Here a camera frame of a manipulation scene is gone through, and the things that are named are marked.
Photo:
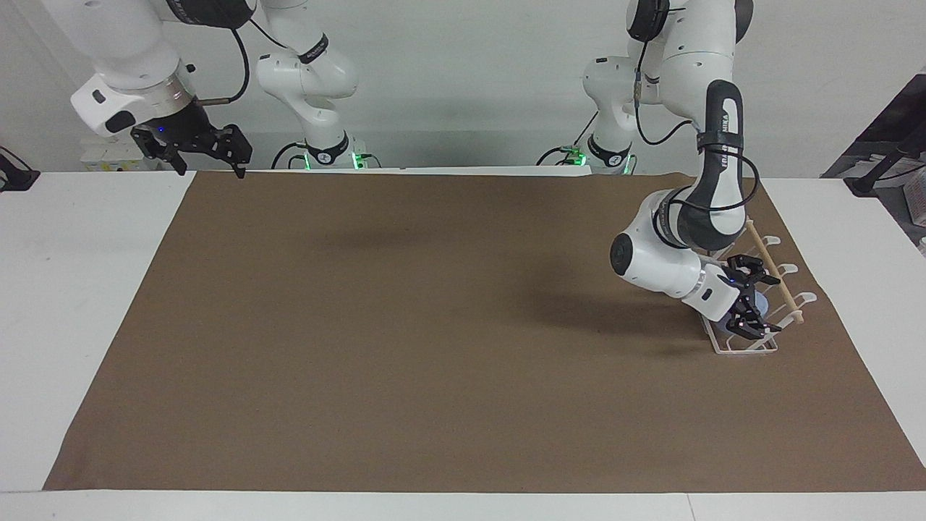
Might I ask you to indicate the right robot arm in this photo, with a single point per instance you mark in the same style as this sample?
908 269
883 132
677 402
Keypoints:
130 43

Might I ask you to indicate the black stand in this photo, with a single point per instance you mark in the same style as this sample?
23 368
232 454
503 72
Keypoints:
879 137
16 177

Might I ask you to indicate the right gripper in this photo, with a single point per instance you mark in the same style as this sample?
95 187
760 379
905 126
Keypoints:
189 127

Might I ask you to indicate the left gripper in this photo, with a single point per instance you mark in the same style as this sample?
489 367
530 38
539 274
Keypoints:
733 294

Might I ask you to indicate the white box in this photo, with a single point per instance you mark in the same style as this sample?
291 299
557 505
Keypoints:
916 195

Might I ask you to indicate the light blue cup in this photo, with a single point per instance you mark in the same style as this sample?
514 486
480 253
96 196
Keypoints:
761 304

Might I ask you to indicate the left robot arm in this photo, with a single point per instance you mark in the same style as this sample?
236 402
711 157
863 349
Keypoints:
712 210

